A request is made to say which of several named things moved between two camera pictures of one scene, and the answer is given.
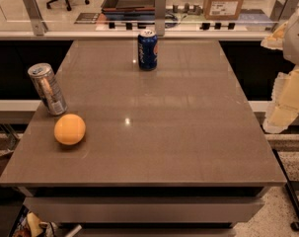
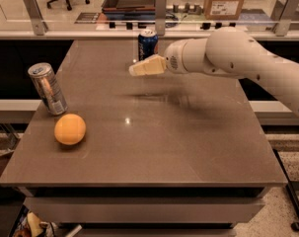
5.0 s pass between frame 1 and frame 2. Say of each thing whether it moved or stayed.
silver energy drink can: stayed
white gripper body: moved
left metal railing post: stayed
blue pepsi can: stayed
